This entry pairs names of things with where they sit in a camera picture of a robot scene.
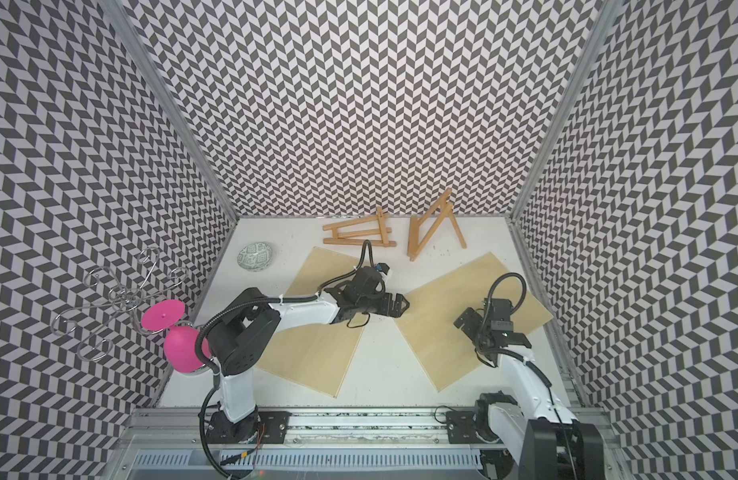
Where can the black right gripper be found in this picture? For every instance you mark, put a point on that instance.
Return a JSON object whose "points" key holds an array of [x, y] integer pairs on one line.
{"points": [[469, 328]]}

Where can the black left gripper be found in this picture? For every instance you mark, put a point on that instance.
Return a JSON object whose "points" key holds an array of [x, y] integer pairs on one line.
{"points": [[398, 310]]}

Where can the plywood board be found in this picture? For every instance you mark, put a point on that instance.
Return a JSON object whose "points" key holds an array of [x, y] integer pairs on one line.
{"points": [[445, 314], [314, 356]]}

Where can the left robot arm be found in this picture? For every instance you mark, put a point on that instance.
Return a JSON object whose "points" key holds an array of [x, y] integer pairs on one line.
{"points": [[233, 341]]}

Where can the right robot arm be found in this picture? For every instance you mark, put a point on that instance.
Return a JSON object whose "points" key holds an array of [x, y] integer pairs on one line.
{"points": [[541, 437]]}

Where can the green patterned ceramic bowl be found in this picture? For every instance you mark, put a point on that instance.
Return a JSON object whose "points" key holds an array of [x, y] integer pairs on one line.
{"points": [[255, 257]]}

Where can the pink egg-shaped container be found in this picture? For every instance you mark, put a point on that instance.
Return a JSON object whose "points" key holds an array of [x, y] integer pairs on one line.
{"points": [[179, 341]]}

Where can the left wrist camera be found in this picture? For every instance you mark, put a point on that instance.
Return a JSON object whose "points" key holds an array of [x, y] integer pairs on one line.
{"points": [[383, 269]]}

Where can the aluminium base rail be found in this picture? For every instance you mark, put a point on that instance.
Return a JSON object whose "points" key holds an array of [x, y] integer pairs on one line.
{"points": [[315, 443]]}

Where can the silver wire rack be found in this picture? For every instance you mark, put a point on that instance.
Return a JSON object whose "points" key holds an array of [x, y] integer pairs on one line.
{"points": [[120, 298]]}

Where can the aluminium corner post right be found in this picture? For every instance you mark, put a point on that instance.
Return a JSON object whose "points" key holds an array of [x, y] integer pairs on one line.
{"points": [[606, 19]]}

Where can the aluminium corner post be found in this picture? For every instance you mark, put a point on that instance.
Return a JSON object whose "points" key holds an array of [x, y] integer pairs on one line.
{"points": [[606, 19], [125, 31]]}

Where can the aluminium corner post left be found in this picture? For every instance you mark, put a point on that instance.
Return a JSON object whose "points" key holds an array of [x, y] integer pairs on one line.
{"points": [[125, 31]]}

